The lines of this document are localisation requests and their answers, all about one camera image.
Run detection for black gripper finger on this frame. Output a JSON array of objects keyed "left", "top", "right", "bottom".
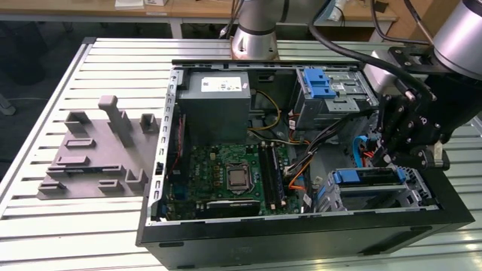
[
  {"left": 375, "top": 94, "right": 413, "bottom": 168},
  {"left": 386, "top": 142, "right": 452, "bottom": 172}
]

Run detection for hard disk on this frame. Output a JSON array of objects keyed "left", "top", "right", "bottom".
[{"left": 333, "top": 167, "right": 407, "bottom": 187}]

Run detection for metal disk bay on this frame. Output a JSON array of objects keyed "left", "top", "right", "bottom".
[{"left": 313, "top": 166, "right": 440, "bottom": 212}]

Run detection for metal optical drive cage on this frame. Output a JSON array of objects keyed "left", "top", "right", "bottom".
[{"left": 293, "top": 67, "right": 381, "bottom": 130}]

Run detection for blue plastic drive latch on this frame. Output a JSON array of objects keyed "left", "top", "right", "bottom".
[{"left": 303, "top": 68, "right": 338, "bottom": 99}]

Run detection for RAM stick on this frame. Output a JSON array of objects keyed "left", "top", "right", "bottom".
[{"left": 270, "top": 145, "right": 290, "bottom": 206}]

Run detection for black RAM slot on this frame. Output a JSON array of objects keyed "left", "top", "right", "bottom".
[{"left": 259, "top": 142, "right": 278, "bottom": 208}]

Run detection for white plastic bag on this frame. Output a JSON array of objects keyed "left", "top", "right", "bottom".
[{"left": 326, "top": 0, "right": 346, "bottom": 22}]

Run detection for silver CPU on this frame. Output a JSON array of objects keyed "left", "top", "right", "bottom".
[{"left": 227, "top": 168, "right": 250, "bottom": 190}]

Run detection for grey power supply unit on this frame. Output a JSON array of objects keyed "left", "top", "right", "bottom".
[{"left": 177, "top": 70, "right": 253, "bottom": 145}]

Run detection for green motherboard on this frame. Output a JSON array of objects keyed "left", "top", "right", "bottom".
[{"left": 166, "top": 142, "right": 314, "bottom": 221}]

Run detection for black PC case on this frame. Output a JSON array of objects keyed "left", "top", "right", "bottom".
[{"left": 135, "top": 59, "right": 476, "bottom": 269}]

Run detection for black graphics card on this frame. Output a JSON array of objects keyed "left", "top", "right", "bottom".
[{"left": 195, "top": 199, "right": 262, "bottom": 218}]

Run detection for grey parts rack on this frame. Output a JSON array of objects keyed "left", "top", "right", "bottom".
[{"left": 36, "top": 95, "right": 163, "bottom": 201}]

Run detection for wooden desk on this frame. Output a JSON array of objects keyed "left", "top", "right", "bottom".
[{"left": 0, "top": 0, "right": 399, "bottom": 39}]

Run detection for grey metal leg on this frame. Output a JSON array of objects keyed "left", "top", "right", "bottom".
[{"left": 0, "top": 93, "right": 19, "bottom": 116}]

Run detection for blue data wire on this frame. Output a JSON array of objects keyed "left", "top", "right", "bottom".
[{"left": 353, "top": 134, "right": 378, "bottom": 171}]

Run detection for black wire bundle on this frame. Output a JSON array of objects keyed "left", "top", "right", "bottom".
[{"left": 286, "top": 111, "right": 378, "bottom": 176}]

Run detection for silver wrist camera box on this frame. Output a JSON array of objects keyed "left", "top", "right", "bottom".
[{"left": 363, "top": 50, "right": 409, "bottom": 94}]

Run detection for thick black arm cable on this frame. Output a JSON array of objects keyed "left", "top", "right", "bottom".
[{"left": 307, "top": 16, "right": 438, "bottom": 102}]

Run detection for black wrist mount bracket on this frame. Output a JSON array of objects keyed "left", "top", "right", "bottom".
[{"left": 387, "top": 45, "right": 453, "bottom": 75}]

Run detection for yellow wire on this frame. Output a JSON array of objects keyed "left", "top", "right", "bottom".
[{"left": 249, "top": 90, "right": 283, "bottom": 132}]

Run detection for orange wires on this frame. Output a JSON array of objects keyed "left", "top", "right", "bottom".
[{"left": 287, "top": 169, "right": 314, "bottom": 193}]

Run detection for grey hanging plug cable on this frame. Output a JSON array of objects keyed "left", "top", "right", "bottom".
[{"left": 217, "top": 0, "right": 243, "bottom": 39}]

